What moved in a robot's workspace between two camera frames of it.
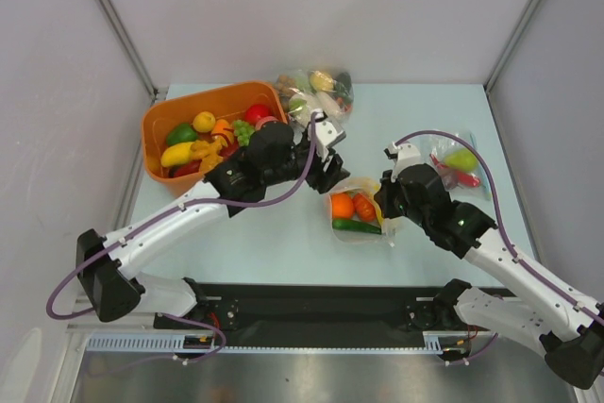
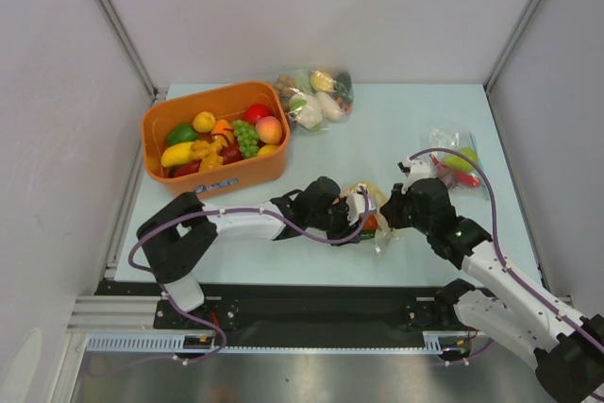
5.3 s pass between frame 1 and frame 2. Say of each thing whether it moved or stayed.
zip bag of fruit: stayed
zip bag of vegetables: stayed
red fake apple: stayed
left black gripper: moved
